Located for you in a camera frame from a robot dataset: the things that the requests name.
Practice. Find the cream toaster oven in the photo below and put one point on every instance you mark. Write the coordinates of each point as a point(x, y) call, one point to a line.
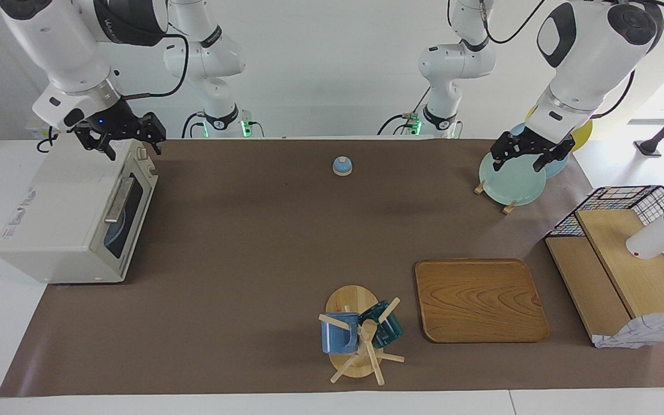
point(55, 219)

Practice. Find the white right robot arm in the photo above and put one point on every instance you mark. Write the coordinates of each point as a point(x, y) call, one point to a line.
point(67, 46)

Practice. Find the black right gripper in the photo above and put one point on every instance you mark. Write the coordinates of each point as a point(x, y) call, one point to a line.
point(119, 124)

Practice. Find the wooden step shelf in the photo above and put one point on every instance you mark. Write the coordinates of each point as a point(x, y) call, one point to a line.
point(637, 271)

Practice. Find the light blue racked plate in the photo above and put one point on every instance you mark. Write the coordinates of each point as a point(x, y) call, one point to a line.
point(557, 168)

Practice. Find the brown table mat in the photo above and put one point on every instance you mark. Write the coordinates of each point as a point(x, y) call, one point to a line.
point(240, 276)

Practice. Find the wooden serving tray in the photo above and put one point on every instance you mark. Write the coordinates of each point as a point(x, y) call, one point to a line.
point(482, 300)

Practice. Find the wooden mug tree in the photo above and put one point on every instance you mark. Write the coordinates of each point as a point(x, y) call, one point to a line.
point(349, 300)

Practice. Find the wooden plate rack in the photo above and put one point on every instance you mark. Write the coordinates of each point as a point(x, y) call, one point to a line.
point(509, 207)

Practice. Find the yellow plate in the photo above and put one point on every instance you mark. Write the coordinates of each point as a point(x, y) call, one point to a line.
point(583, 135)

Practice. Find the blue mug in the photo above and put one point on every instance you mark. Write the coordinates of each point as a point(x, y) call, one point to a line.
point(338, 337)

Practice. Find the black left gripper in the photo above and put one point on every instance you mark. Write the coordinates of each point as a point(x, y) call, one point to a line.
point(531, 143)

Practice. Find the white cup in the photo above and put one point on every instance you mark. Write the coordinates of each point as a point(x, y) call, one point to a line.
point(655, 239)

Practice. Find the dark green mug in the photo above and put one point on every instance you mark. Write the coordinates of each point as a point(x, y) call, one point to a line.
point(389, 328)

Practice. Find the small blue dome lid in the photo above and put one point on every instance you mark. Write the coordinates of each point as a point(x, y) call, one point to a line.
point(342, 167)

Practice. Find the pale green plate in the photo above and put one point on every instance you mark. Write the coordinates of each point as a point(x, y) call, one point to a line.
point(510, 184)

